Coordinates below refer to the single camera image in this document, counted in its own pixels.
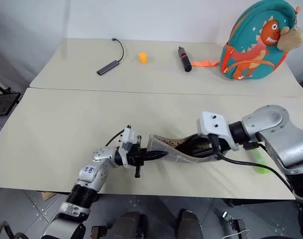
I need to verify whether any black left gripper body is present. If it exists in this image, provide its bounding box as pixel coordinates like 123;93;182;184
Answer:
127;135;148;178

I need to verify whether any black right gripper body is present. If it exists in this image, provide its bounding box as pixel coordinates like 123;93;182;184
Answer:
217;136;232;155

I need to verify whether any grey checked fabric pouch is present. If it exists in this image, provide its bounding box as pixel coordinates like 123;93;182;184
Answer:
147;133;231;165

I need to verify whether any green marker pen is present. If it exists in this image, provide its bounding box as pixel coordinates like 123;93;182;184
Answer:
250;148;271;175

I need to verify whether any dark rounded shape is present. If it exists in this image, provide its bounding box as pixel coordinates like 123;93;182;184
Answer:
112;211;146;239
177;209;204;239

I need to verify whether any black marker with red band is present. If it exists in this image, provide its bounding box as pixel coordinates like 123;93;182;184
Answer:
177;46;193;73

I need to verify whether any small wooden block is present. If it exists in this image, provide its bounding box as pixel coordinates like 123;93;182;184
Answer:
40;191;57;201

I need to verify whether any teal dinosaur backpack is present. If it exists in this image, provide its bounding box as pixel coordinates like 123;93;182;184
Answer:
192;0;301;81

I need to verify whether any brown plush toy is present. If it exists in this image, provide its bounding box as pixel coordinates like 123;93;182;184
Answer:
277;26;303;50

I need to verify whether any black metal chair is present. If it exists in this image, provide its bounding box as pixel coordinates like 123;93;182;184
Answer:
0;87;21;118

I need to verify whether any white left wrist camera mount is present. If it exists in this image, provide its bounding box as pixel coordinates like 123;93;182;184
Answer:
118;125;138;168

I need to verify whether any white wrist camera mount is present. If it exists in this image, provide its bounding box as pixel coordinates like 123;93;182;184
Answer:
118;125;138;168
196;111;240;151

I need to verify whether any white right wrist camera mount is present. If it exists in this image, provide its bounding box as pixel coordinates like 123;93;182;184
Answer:
196;111;240;151

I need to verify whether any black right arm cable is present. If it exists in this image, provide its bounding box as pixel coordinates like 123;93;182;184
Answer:
209;133;295;194

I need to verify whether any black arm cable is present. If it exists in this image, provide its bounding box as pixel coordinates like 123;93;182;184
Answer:
105;128;124;147
209;133;295;194

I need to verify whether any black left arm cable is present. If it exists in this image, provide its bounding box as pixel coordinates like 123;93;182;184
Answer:
105;128;124;147

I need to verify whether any white thin cable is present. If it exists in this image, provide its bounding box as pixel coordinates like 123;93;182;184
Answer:
222;229;250;239

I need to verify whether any grey USB hub with cable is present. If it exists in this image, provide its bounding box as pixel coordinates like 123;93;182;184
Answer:
96;37;124;76

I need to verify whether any black curved hose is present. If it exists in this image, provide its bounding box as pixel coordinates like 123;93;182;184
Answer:
0;220;30;239

